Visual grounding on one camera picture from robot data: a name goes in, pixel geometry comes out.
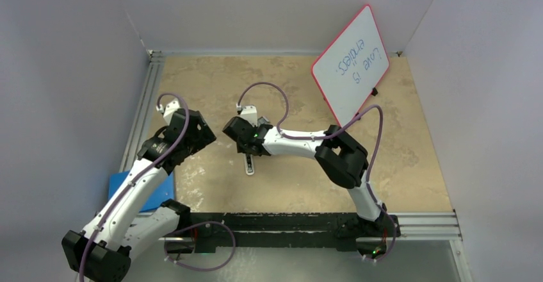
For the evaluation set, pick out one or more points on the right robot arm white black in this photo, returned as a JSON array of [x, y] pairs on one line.
[[341, 157]]

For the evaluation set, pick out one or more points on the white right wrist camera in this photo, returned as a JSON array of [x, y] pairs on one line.
[[249, 113]]

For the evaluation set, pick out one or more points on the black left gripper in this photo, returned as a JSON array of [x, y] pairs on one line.
[[204, 136]]

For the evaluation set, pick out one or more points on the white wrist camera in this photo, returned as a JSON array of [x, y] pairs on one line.
[[249, 113], [167, 111]]

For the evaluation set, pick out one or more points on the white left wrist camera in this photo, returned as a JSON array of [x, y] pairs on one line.
[[167, 111]]

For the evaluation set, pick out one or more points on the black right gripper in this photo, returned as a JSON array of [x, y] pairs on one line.
[[241, 147]]

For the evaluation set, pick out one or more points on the red framed whiteboard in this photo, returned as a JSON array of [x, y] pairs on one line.
[[351, 66]]

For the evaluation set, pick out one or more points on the blue plastic board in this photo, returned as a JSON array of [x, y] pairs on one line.
[[162, 193]]

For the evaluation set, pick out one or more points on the white stapler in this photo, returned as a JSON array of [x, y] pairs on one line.
[[249, 165]]

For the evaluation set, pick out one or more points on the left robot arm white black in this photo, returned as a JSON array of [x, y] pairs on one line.
[[105, 248]]

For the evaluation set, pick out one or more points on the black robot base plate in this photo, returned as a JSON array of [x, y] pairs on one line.
[[344, 232]]

